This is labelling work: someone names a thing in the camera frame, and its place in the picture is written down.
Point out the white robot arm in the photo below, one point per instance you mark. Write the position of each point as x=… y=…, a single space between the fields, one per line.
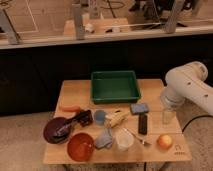
x=186 y=82

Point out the black eraser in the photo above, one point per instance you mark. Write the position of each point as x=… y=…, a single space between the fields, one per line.
x=142 y=127

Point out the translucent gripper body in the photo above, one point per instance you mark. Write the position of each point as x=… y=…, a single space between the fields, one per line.
x=167 y=115

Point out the small blue cup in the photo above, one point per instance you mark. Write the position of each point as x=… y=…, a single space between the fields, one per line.
x=99 y=117

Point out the metal fork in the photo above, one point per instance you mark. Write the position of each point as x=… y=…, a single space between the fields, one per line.
x=142 y=141

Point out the red bowl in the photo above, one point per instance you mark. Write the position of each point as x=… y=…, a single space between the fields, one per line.
x=80 y=147

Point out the black spatula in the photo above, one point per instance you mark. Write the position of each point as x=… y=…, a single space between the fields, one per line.
x=84 y=118

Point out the orange carrot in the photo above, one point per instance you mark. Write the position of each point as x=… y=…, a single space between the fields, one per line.
x=70 y=109

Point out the wooden table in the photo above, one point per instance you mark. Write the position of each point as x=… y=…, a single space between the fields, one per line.
x=77 y=92

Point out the green plastic tray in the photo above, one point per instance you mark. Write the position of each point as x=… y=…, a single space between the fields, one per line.
x=114 y=87

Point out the orange apple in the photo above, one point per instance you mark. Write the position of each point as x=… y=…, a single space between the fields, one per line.
x=164 y=141

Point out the blue sponge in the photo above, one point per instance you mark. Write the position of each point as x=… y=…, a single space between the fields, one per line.
x=139 y=108

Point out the yellow banana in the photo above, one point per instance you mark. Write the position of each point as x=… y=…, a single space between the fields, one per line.
x=115 y=118

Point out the blue-grey cloth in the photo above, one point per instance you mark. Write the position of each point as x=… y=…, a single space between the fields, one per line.
x=104 y=140

